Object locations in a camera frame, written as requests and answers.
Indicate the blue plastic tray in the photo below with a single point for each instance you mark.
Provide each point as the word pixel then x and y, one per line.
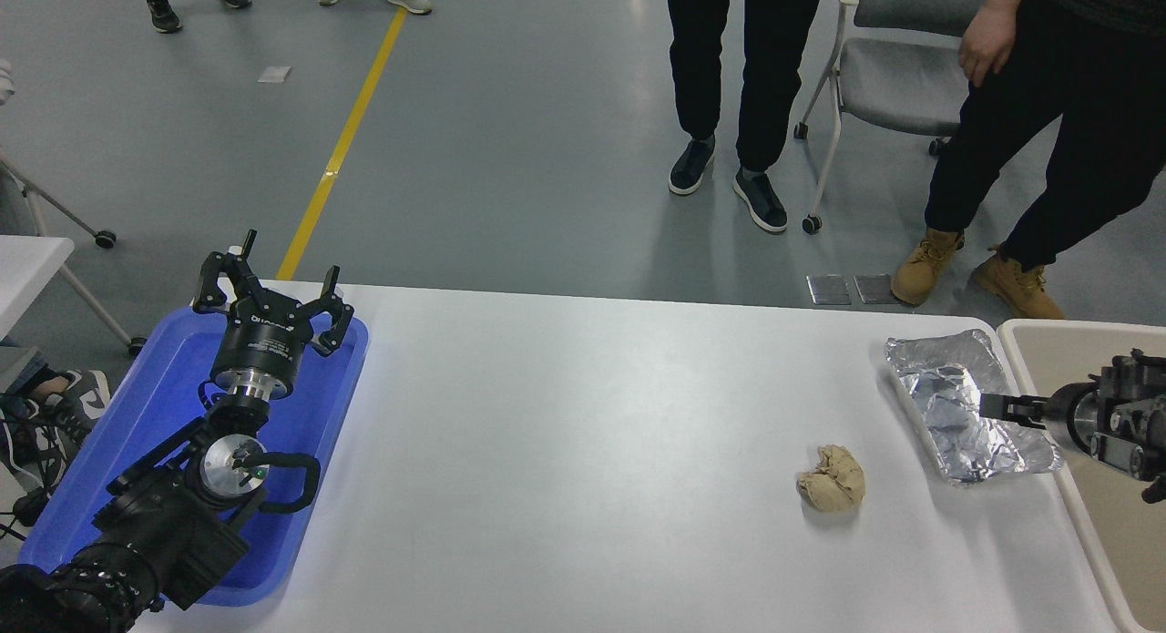
pixel 137 414

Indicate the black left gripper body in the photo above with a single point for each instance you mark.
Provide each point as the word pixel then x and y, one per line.
pixel 260 346

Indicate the white paper scrap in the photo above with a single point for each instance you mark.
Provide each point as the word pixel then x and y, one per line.
pixel 273 74

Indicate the person in dark shoes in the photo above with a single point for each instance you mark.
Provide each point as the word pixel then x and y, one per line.
pixel 765 59

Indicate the person in black shoes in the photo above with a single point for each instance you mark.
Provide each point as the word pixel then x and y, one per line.
pixel 164 0

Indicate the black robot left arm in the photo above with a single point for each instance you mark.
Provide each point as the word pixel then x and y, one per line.
pixel 173 533

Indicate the metal floor plate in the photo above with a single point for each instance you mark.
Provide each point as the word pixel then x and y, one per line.
pixel 874 289
pixel 829 290

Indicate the seated person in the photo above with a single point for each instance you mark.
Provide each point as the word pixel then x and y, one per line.
pixel 77 398

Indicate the white side table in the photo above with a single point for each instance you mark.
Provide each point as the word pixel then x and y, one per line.
pixel 27 269

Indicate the crumpled tan paper ball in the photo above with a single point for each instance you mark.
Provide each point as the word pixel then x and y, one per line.
pixel 831 480

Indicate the silver foil tray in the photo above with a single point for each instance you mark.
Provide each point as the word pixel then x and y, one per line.
pixel 947 414

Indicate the grey wheeled chair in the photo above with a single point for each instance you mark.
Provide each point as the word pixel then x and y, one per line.
pixel 893 77

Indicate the person's hand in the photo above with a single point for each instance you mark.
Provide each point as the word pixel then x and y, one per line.
pixel 988 45

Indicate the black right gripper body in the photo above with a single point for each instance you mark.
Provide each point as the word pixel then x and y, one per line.
pixel 1061 414

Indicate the large pale bin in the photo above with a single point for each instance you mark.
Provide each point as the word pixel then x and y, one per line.
pixel 1093 542

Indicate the grey wheeled frame leg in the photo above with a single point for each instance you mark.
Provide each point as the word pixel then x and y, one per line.
pixel 64 216

